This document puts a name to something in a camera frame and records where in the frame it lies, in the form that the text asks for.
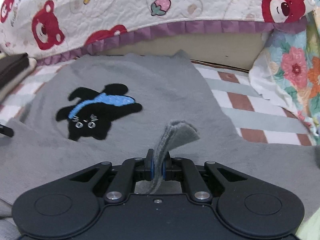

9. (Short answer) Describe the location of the grey sweater with black cat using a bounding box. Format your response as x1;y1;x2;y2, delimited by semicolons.
0;50;320;240

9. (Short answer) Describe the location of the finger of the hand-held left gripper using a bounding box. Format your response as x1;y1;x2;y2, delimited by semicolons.
0;124;14;138

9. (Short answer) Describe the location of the floral quilt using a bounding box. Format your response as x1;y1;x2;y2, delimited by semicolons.
249;0;320;146

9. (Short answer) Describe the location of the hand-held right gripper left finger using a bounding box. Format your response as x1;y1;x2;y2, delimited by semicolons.
70;149;154;203

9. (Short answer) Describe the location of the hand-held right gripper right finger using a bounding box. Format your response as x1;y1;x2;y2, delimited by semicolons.
162;152;248;202

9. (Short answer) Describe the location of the beige headboard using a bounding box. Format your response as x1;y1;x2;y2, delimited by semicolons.
104;31;266;71

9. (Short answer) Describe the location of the white quilt with red bears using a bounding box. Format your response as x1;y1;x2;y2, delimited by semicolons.
0;0;316;67

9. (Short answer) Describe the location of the light green cloth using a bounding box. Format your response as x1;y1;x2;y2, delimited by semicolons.
296;205;320;240

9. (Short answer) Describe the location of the dark brown pouch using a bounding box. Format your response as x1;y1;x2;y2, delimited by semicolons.
0;52;29;89

